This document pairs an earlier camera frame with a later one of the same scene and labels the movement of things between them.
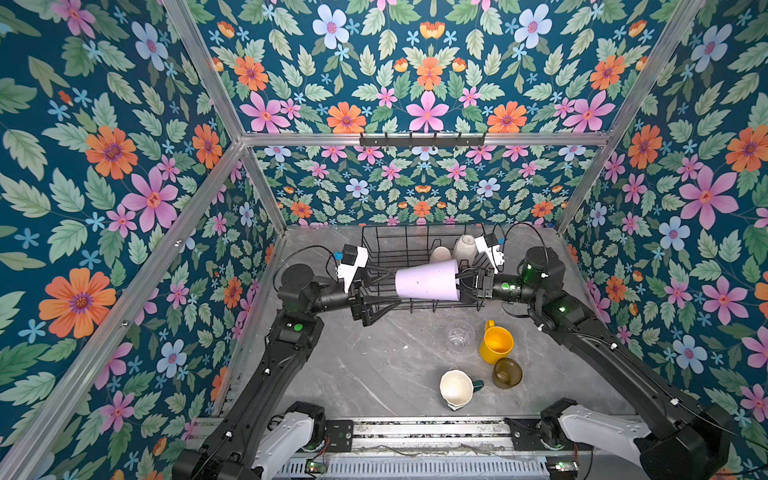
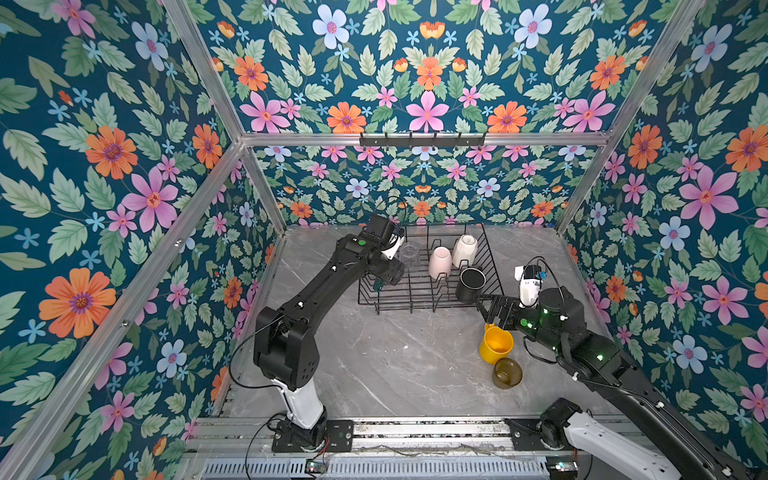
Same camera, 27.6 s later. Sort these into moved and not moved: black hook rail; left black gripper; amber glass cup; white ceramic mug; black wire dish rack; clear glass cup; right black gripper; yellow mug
Moved: clear glass cup; right black gripper; left black gripper
Not moved: black wire dish rack; amber glass cup; white ceramic mug; yellow mug; black hook rail
